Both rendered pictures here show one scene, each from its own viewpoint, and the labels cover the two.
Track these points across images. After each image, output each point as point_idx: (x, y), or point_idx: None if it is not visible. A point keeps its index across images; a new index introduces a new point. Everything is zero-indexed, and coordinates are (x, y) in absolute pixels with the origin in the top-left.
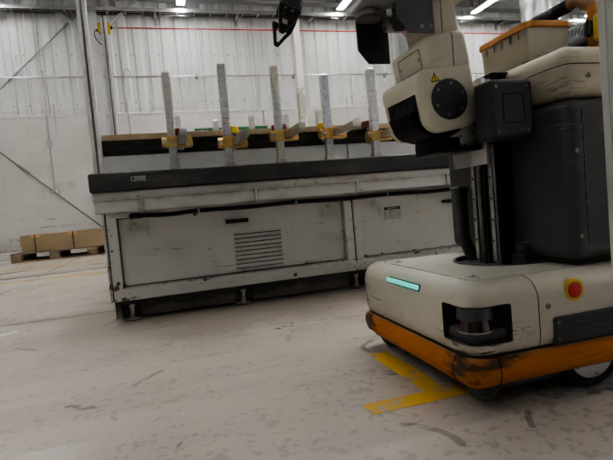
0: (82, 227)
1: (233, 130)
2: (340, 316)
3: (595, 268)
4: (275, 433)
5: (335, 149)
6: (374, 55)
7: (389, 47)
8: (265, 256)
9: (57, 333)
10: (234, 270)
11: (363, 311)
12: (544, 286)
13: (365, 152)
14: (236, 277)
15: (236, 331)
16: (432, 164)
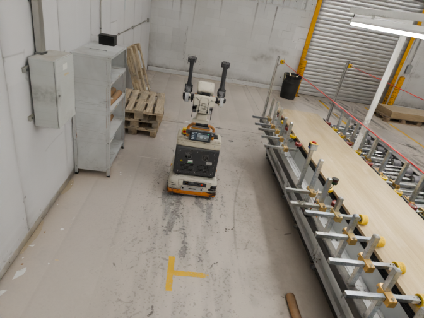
0: None
1: (281, 122)
2: (241, 180)
3: (173, 166)
4: None
5: (295, 146)
6: (210, 117)
7: (211, 117)
8: (279, 166)
9: (260, 149)
10: (276, 163)
11: (243, 185)
12: (172, 161)
13: (298, 154)
14: (273, 164)
15: (238, 166)
16: (283, 170)
